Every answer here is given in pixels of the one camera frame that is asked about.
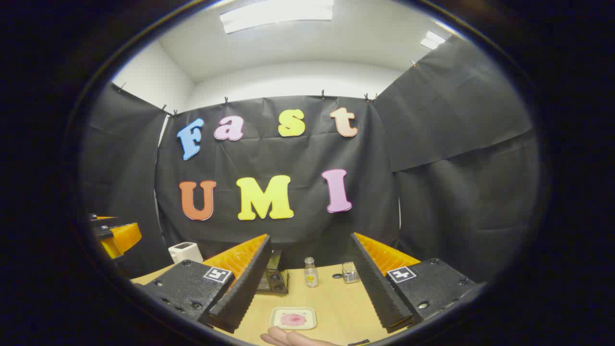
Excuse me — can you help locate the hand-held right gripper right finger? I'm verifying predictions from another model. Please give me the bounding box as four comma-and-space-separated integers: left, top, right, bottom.
349, 233, 486, 333

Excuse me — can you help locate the large ceiling light panel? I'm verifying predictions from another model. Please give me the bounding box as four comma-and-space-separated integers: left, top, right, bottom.
220, 0, 335, 35

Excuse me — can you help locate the white square plate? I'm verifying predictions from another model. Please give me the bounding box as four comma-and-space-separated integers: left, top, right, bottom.
269, 307, 318, 331

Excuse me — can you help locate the white toaster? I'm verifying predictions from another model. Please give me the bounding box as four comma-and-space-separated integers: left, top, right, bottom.
168, 242, 204, 264

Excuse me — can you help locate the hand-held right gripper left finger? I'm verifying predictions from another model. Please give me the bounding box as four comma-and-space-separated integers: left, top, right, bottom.
139, 234, 273, 334

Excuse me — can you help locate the small ceiling light panel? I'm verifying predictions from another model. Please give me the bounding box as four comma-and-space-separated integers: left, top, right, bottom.
420, 31, 447, 50

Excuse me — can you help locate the clear glass bottle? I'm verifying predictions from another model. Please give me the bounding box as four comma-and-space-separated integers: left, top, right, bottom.
304, 257, 319, 288

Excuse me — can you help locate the black electric oven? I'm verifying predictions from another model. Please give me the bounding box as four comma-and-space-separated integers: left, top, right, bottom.
256, 249, 290, 295

